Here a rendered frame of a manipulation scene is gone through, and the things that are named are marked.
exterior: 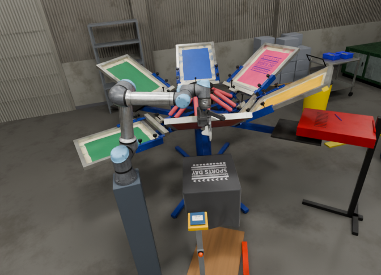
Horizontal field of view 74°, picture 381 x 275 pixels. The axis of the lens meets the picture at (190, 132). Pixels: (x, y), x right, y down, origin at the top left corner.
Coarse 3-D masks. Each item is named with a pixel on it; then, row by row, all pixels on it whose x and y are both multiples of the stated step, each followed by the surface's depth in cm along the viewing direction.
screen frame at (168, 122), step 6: (228, 114) 166; (234, 114) 166; (240, 114) 166; (246, 114) 166; (168, 120) 167; (174, 120) 167; (180, 120) 167; (186, 120) 167; (192, 120) 167; (216, 120) 166; (168, 126) 189; (222, 126) 243
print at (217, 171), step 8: (192, 168) 217; (200, 168) 216; (208, 168) 216; (216, 168) 215; (224, 168) 214; (192, 176) 208; (200, 176) 207; (208, 176) 206; (216, 176) 206; (224, 176) 205
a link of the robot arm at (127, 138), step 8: (128, 80) 156; (128, 88) 149; (120, 112) 159; (128, 112) 159; (120, 120) 163; (128, 120) 162; (120, 128) 167; (128, 128) 165; (120, 136) 173; (128, 136) 168; (120, 144) 171; (128, 144) 169; (136, 144) 175
